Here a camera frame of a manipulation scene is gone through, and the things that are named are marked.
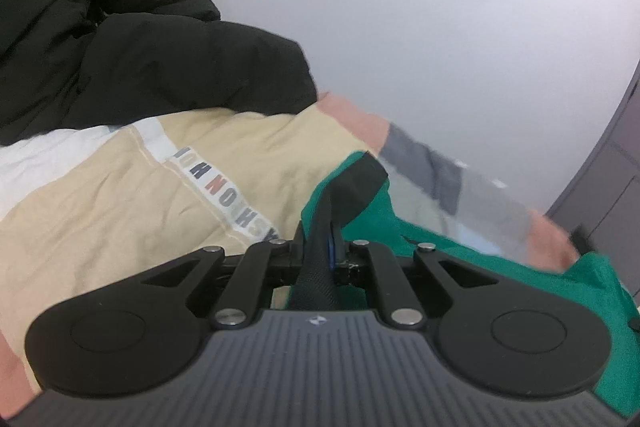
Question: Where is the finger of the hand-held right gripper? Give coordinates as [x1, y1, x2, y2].
[570, 224, 592, 255]

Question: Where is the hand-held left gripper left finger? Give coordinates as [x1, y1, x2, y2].
[135, 221, 315, 332]

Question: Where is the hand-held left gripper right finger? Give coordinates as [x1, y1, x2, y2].
[326, 226, 502, 332]

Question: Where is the green zip hoodie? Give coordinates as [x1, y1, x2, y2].
[287, 151, 640, 420]

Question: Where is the grey door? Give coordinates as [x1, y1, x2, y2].
[545, 62, 640, 303]

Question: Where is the patchwork bed blanket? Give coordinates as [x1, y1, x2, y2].
[0, 91, 583, 413]

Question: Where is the black puffer jacket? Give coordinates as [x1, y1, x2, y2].
[0, 0, 321, 146]

